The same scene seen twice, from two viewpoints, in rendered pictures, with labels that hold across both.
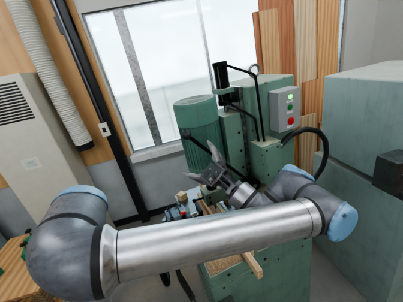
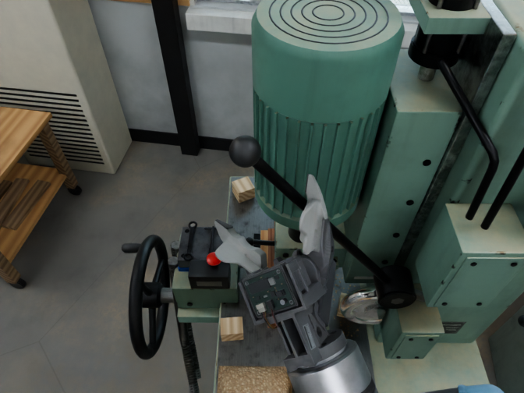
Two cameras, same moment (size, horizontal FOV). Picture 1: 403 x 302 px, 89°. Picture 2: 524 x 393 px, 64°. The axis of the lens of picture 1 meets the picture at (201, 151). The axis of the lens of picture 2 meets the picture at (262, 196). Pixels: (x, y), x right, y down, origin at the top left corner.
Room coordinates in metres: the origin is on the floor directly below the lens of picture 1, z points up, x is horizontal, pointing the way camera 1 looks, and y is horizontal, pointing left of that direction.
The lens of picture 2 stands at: (0.36, -0.07, 1.74)
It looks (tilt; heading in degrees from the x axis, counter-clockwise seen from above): 50 degrees down; 16
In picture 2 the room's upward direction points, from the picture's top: straight up
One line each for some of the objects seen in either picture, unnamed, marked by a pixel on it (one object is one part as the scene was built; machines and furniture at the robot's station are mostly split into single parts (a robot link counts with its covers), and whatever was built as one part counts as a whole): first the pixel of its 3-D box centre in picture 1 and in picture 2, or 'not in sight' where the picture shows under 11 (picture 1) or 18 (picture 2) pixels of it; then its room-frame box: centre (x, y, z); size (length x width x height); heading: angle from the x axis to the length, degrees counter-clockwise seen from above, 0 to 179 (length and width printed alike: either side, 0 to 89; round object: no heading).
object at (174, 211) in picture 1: (177, 216); (204, 254); (0.78, 0.18, 0.99); 0.13 x 0.11 x 0.06; 16
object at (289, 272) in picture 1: (247, 271); not in sight; (0.87, -0.13, 0.35); 0.58 x 0.45 x 0.71; 106
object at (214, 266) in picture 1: (221, 255); (254, 387); (0.58, 0.01, 0.92); 0.14 x 0.09 x 0.04; 106
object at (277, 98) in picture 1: (284, 109); not in sight; (0.78, -0.36, 1.40); 0.10 x 0.06 x 0.16; 106
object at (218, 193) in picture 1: (217, 193); (309, 246); (0.84, -0.03, 1.03); 0.14 x 0.07 x 0.09; 106
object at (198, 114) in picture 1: (200, 135); (315, 118); (0.83, -0.01, 1.35); 0.18 x 0.18 x 0.31
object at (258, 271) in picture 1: (223, 221); not in sight; (0.76, -0.03, 0.92); 0.60 x 0.02 x 0.04; 16
